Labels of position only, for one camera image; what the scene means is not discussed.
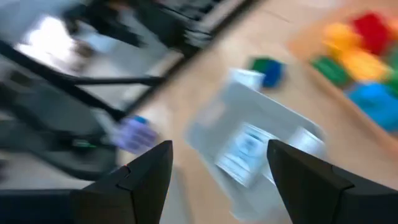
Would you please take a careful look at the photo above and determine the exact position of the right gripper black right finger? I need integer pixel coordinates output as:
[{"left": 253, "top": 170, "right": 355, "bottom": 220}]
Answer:
[{"left": 266, "top": 139, "right": 398, "bottom": 224}]

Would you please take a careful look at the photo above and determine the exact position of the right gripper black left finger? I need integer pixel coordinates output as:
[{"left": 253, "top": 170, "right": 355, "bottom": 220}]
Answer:
[{"left": 0, "top": 139, "right": 174, "bottom": 224}]

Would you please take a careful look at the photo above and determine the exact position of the teal playing card deck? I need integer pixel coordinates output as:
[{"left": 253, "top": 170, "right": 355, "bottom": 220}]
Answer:
[{"left": 215, "top": 122, "right": 278, "bottom": 189}]

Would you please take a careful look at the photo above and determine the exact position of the grey-brown playing card deck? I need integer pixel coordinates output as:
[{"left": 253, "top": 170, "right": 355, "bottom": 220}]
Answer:
[{"left": 286, "top": 126, "right": 326, "bottom": 160}]

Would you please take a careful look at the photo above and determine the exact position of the purple foam die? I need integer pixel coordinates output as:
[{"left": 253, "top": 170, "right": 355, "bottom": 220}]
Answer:
[{"left": 111, "top": 116, "right": 160, "bottom": 155}]

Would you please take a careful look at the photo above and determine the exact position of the blue toy brick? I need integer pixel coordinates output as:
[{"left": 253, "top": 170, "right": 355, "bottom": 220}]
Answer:
[{"left": 345, "top": 81, "right": 398, "bottom": 133}]

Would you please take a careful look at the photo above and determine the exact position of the grey plastic bin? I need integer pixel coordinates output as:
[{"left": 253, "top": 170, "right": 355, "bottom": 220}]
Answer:
[{"left": 184, "top": 81, "right": 326, "bottom": 222}]

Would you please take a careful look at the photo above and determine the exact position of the small blue brick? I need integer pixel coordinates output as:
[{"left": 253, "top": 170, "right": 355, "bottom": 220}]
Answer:
[{"left": 263, "top": 58, "right": 286, "bottom": 89}]

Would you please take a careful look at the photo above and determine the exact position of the yellow studded brick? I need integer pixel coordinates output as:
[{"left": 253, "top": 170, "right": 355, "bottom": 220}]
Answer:
[{"left": 338, "top": 48, "right": 391, "bottom": 82}]

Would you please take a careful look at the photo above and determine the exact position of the small dark green brick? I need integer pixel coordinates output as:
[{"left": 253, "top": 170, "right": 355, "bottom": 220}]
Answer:
[{"left": 248, "top": 57, "right": 272, "bottom": 82}]

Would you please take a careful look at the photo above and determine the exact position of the orange plastic bin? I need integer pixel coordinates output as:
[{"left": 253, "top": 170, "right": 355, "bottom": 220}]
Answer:
[{"left": 286, "top": 0, "right": 398, "bottom": 158}]

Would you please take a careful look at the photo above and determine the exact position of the yellow rounded toy block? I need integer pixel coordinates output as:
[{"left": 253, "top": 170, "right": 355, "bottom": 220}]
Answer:
[{"left": 322, "top": 22, "right": 362, "bottom": 57}]

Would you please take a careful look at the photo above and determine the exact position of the red brick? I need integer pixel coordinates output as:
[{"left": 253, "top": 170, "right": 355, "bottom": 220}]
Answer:
[{"left": 350, "top": 11, "right": 396, "bottom": 56}]

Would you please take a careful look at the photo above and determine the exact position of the black aluminium table frame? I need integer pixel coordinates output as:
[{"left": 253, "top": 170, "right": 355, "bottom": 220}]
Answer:
[{"left": 0, "top": 39, "right": 167, "bottom": 123}]

